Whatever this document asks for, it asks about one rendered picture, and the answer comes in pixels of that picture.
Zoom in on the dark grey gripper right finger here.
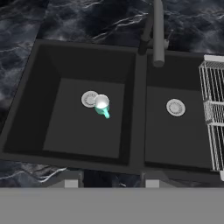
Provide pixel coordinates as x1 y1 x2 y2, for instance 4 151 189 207
140 170 186 189

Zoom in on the dark grey double sink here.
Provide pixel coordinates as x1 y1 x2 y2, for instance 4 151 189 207
0 38 224 179

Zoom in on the grey sink tap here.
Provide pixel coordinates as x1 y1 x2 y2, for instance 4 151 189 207
137 0 171 68

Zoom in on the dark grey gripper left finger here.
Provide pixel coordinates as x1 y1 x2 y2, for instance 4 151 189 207
41 169 85 189

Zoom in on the white wire dish rack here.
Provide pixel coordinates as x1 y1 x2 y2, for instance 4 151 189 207
198 54 224 182

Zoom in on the teal mug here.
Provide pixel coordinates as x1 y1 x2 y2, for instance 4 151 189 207
93 94 111 120

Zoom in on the round silver sink drain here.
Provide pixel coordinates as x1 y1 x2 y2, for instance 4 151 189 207
80 90 100 109
165 98 186 117

